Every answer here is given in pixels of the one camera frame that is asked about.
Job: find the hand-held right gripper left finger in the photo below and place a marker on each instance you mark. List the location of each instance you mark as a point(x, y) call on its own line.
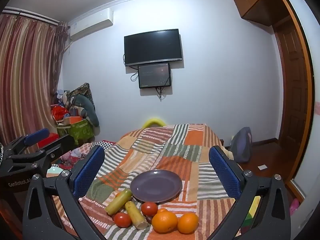
point(88, 173)

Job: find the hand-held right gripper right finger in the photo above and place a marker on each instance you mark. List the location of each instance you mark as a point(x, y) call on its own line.
point(223, 173)

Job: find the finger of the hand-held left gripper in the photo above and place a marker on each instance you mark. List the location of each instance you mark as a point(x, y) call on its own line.
point(57, 150)
point(37, 135)

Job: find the yellow sugarcane piece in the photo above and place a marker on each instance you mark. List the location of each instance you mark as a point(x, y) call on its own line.
point(118, 201)
point(136, 215)

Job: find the red tomato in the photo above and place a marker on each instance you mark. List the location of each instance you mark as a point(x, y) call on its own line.
point(123, 220)
point(149, 208)

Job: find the medium orange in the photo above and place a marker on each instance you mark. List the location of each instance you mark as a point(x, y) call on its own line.
point(187, 223)

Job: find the purple plate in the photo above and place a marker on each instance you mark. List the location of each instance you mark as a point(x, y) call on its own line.
point(156, 186)

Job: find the small mandarin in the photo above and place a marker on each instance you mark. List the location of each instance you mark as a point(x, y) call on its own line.
point(162, 210)

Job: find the dark red plum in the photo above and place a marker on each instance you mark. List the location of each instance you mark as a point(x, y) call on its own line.
point(149, 219)

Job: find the large orange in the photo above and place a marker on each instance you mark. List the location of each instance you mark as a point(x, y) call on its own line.
point(164, 222)

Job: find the red box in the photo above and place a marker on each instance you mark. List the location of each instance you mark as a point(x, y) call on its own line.
point(51, 138)

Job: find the pink floral cloth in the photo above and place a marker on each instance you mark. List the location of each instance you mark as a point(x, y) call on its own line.
point(72, 155)

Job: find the green patterned bag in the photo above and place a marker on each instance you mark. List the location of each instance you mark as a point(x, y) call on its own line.
point(80, 130)

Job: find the red plastic bag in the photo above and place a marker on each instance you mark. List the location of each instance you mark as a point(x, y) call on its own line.
point(58, 111)

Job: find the orange box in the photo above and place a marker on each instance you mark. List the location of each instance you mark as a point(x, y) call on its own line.
point(72, 120)

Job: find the grey backpack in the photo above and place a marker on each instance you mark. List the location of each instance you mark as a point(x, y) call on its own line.
point(241, 145)

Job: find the black white checkered cloth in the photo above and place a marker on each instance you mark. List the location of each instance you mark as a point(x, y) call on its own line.
point(107, 144)

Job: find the white paper sheet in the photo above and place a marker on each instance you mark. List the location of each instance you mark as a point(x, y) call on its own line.
point(262, 167)

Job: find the yellow green red cloth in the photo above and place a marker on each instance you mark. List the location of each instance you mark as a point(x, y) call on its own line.
point(252, 212)

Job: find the grey plush toy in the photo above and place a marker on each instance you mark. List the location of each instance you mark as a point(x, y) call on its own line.
point(87, 107)

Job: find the striped patchwork blanket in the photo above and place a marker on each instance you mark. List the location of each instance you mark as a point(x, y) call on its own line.
point(175, 155)

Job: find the striped red curtain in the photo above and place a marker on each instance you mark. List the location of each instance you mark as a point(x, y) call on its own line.
point(27, 80)

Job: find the dark patterned cloth bag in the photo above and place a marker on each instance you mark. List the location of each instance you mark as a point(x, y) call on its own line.
point(81, 89)

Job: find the pink slipper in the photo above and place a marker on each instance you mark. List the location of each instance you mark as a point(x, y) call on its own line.
point(294, 206)

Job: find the yellow round cushion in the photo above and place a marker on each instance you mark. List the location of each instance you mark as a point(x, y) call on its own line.
point(153, 122)

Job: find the brown wooden door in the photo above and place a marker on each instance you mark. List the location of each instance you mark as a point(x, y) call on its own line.
point(290, 92)

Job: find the white air conditioner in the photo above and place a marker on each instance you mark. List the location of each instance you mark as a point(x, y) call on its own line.
point(90, 23)

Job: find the wooden overhead cabinet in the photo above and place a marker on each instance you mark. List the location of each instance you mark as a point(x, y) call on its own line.
point(255, 0)

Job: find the small black wall monitor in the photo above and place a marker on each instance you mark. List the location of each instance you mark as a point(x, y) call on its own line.
point(154, 76)

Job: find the black wall television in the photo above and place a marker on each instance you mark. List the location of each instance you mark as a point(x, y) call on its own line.
point(152, 46)

